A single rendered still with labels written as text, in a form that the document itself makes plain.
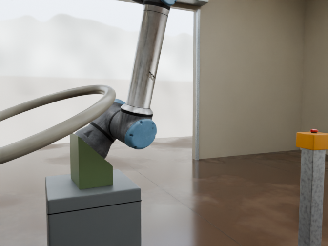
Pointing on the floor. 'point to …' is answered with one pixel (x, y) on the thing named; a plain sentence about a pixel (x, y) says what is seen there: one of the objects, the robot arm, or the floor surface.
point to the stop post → (311, 186)
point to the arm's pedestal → (93, 213)
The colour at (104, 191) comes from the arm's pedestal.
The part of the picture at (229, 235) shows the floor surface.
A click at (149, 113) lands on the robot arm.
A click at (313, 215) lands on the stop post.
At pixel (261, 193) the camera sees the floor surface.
